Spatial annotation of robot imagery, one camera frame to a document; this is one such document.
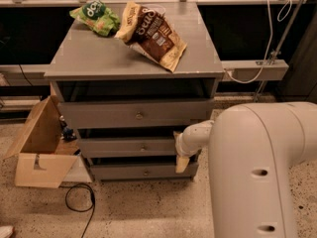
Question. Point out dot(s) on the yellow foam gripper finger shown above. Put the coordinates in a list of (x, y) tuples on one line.
[(182, 152)]

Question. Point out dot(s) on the grey drawer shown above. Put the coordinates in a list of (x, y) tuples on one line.
[(127, 147), (133, 114), (142, 171)]

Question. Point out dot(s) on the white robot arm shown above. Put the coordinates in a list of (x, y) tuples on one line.
[(250, 150)]

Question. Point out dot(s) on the grey bottom drawer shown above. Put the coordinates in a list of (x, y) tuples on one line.
[(142, 171)]

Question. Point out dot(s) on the grey top drawer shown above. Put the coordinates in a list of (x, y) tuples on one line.
[(133, 114)]

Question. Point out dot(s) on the grey drawer cabinet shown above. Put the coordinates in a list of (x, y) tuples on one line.
[(89, 68)]

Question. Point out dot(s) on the open cardboard box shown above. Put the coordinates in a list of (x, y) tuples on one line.
[(44, 158)]

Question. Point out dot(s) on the small blue object in box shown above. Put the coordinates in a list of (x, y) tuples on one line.
[(67, 133)]

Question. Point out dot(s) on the brown and cream chip bag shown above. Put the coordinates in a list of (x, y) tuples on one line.
[(149, 33)]

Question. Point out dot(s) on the slanted metal rod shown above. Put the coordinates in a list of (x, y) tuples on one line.
[(276, 52)]

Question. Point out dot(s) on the green snack bag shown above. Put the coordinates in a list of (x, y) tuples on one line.
[(98, 18)]

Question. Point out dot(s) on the white object at floor corner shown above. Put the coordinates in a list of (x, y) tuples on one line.
[(6, 231)]

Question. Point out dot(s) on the grey metal rail beam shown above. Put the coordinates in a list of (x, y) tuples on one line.
[(245, 71)]

